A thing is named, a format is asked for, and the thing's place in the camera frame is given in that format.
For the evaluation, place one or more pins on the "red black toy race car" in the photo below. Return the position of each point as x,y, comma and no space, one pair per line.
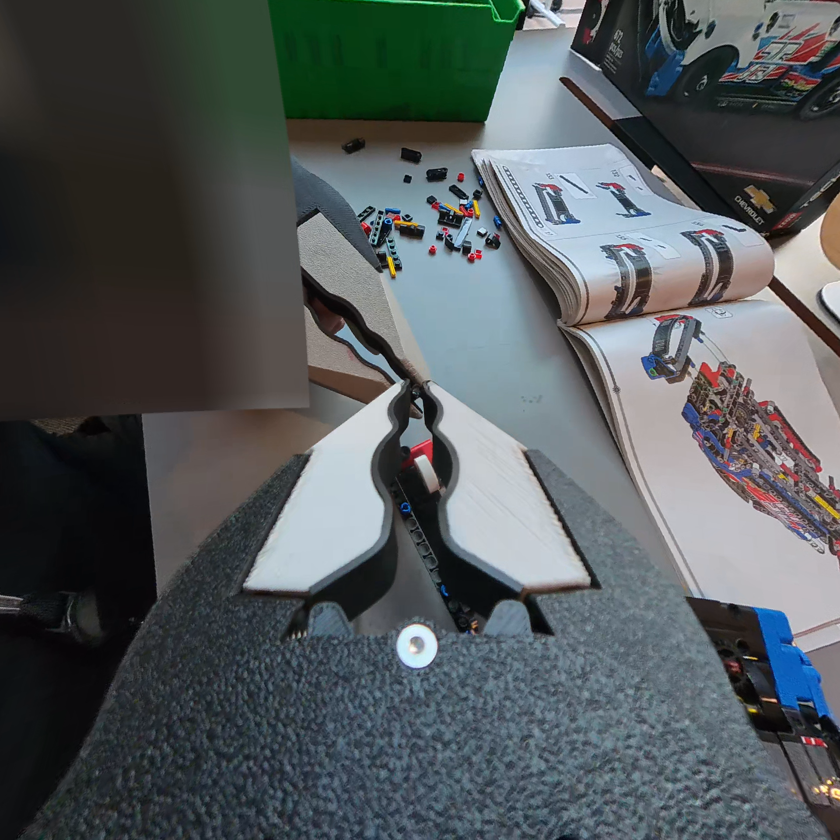
775,670

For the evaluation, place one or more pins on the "person's black clothing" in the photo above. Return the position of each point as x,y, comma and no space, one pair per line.
66,630

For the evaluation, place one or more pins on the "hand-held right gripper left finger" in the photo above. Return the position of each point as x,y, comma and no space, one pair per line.
322,519

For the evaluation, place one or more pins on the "pile of small brick pieces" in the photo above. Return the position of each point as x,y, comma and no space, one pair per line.
440,223

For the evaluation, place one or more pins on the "grey desk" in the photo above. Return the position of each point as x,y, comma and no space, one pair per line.
499,355

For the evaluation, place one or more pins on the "green storage bin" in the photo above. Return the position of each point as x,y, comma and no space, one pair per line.
394,59

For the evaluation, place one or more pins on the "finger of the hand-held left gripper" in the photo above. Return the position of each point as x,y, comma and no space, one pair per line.
355,282
341,368

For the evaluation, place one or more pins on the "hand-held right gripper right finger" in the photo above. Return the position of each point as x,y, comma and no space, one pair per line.
519,519

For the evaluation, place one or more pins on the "small toy brick assembly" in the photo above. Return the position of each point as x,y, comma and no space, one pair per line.
420,466

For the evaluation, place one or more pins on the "toy set box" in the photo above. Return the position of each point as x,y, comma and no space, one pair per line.
735,145

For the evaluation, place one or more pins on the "open instruction booklet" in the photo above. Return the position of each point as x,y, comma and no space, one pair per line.
683,433

